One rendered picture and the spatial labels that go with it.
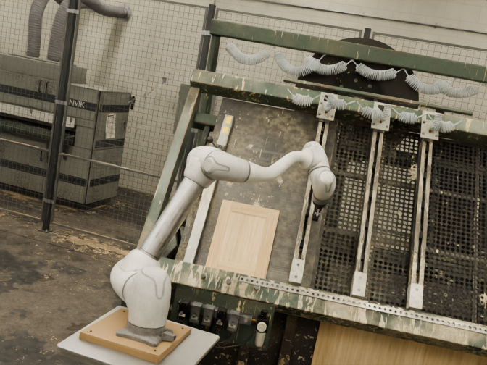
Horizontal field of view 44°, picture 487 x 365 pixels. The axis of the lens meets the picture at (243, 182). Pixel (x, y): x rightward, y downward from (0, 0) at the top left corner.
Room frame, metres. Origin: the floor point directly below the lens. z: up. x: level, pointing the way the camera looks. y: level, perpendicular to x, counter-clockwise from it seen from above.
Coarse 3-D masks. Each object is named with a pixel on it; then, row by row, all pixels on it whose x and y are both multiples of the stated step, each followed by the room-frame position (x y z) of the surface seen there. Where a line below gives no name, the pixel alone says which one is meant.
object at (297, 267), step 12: (336, 96) 3.56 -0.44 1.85; (324, 108) 3.43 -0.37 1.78; (324, 120) 3.47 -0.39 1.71; (324, 132) 3.43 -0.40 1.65; (324, 144) 3.38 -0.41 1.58; (312, 192) 3.22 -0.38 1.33; (312, 204) 3.13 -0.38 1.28; (312, 216) 3.09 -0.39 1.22; (300, 228) 3.04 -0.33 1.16; (300, 240) 2.99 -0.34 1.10; (300, 252) 2.99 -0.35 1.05; (300, 264) 2.91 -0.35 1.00; (300, 276) 2.87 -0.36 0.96
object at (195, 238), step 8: (224, 120) 3.49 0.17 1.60; (232, 120) 3.49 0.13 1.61; (224, 136) 3.42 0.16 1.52; (224, 144) 3.39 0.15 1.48; (208, 192) 3.18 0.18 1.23; (208, 200) 3.15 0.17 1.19; (200, 208) 3.12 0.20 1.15; (208, 208) 3.13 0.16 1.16; (200, 216) 3.09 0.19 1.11; (200, 224) 3.06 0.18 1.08; (192, 232) 3.02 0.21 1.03; (200, 232) 3.03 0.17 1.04; (192, 240) 2.99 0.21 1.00; (192, 248) 2.97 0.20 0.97; (192, 256) 2.94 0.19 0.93
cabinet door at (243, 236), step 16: (224, 208) 3.15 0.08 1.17; (240, 208) 3.15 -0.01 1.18; (256, 208) 3.16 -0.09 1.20; (224, 224) 3.09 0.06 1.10; (240, 224) 3.10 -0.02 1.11; (256, 224) 3.10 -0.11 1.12; (272, 224) 3.10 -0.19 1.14; (224, 240) 3.03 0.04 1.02; (240, 240) 3.03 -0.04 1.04; (256, 240) 3.04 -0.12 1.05; (272, 240) 3.04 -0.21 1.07; (208, 256) 2.96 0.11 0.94; (224, 256) 2.97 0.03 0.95; (240, 256) 2.98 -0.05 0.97; (256, 256) 2.98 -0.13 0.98; (240, 272) 2.92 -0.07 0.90; (256, 272) 2.92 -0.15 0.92
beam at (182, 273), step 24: (168, 264) 2.89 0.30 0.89; (192, 264) 2.90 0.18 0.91; (216, 288) 2.83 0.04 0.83; (240, 288) 2.83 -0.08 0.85; (264, 288) 2.84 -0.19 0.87; (288, 312) 2.84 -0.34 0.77; (312, 312) 2.78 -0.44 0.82; (336, 312) 2.78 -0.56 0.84; (360, 312) 2.78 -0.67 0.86; (408, 336) 2.77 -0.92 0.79; (432, 336) 2.73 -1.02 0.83; (456, 336) 2.73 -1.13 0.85; (480, 336) 2.74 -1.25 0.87
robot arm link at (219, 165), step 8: (216, 152) 2.53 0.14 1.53; (224, 152) 2.55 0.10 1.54; (208, 160) 2.46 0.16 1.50; (216, 160) 2.45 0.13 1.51; (224, 160) 2.46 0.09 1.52; (232, 160) 2.48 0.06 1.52; (240, 160) 2.51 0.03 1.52; (208, 168) 2.45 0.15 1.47; (216, 168) 2.44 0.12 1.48; (224, 168) 2.45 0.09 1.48; (232, 168) 2.46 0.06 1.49; (240, 168) 2.49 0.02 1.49; (248, 168) 2.52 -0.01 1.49; (208, 176) 2.54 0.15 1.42; (216, 176) 2.46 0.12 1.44; (224, 176) 2.46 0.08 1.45; (232, 176) 2.47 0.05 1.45; (240, 176) 2.49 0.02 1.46
